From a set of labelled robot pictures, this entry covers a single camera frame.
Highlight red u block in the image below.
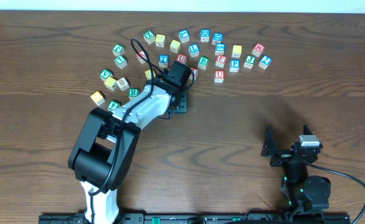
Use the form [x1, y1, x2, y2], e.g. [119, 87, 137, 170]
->
[176, 54, 187, 64]
[214, 70, 225, 83]

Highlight red E block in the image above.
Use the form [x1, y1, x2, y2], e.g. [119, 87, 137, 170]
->
[215, 55, 227, 68]

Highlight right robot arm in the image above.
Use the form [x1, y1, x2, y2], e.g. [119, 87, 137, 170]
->
[261, 126, 331, 217]

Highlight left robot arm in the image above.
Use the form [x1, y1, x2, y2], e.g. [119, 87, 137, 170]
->
[68, 73, 189, 223]

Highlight red I block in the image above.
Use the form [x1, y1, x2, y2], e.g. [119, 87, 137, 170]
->
[189, 67, 198, 80]

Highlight yellow O block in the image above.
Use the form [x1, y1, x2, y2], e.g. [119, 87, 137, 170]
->
[145, 70, 156, 80]

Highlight blue T block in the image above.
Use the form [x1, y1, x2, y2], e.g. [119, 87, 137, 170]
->
[159, 55, 169, 68]

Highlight green B block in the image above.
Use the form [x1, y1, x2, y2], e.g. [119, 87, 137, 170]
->
[197, 56, 209, 70]

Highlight green R block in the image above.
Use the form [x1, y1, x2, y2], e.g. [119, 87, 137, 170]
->
[128, 88, 140, 100]

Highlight blue L block middle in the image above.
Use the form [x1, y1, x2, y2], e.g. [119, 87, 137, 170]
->
[188, 44, 200, 57]

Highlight blue l block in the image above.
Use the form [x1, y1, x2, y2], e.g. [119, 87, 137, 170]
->
[188, 44, 200, 57]
[178, 29, 190, 44]

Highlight yellow Q block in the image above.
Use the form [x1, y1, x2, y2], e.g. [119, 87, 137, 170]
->
[169, 40, 181, 54]

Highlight red A block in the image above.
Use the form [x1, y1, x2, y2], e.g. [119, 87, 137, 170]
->
[136, 50, 148, 64]

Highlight yellow block top row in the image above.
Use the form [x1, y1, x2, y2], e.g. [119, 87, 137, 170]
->
[155, 34, 166, 48]

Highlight plain pineapple block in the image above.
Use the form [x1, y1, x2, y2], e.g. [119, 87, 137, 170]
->
[116, 77, 130, 91]

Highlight blue L block top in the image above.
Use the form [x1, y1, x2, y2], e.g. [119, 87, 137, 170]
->
[178, 29, 190, 44]

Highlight blue 5 block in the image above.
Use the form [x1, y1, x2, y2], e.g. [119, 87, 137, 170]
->
[215, 43, 225, 55]

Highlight blue P block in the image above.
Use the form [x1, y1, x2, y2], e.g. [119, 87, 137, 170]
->
[229, 59, 240, 72]

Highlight green 4 block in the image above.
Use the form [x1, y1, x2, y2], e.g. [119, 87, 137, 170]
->
[107, 100, 120, 111]

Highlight green Z block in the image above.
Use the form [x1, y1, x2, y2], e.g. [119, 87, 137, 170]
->
[143, 30, 156, 45]

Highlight blue D block left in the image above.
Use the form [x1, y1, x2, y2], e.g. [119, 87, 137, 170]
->
[200, 29, 210, 42]

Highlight blue d block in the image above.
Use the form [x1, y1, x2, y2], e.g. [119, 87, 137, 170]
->
[200, 29, 210, 42]
[212, 32, 224, 45]

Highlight green 7 block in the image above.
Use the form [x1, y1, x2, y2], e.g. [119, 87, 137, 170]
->
[114, 55, 128, 69]

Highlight blue D block right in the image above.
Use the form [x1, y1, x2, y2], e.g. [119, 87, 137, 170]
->
[212, 32, 224, 45]

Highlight yellow K block left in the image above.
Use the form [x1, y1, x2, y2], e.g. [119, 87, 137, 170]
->
[104, 77, 117, 91]

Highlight yellow k block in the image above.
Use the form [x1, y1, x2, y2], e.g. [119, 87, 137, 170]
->
[104, 77, 117, 91]
[232, 45, 242, 58]

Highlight yellow K block right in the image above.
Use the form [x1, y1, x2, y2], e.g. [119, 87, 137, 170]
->
[232, 45, 242, 58]

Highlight green J block left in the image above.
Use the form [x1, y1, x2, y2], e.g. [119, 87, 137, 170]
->
[112, 44, 125, 57]

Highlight green j block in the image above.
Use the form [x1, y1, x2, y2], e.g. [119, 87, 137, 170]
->
[112, 44, 125, 57]
[244, 55, 255, 69]

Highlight green V block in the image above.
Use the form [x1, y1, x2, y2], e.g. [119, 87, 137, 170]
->
[99, 69, 113, 82]

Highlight green J block right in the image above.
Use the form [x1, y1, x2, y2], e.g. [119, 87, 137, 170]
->
[244, 55, 255, 69]

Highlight yellow G block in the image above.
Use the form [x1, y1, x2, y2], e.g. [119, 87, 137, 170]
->
[90, 91, 105, 106]

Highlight blue 2 block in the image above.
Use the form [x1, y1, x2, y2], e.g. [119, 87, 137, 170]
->
[258, 55, 272, 70]

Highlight red M block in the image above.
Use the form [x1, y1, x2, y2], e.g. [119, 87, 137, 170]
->
[252, 43, 265, 57]

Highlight right black cable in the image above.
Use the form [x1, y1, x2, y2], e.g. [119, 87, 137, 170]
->
[300, 158, 365, 224]

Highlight black cable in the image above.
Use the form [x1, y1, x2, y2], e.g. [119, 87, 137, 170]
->
[300, 158, 365, 224]
[87, 38, 171, 224]

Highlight left black cable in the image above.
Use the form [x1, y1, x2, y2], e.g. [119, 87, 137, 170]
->
[87, 38, 171, 224]

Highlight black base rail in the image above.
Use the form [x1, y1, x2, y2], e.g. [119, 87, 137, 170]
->
[38, 212, 352, 224]

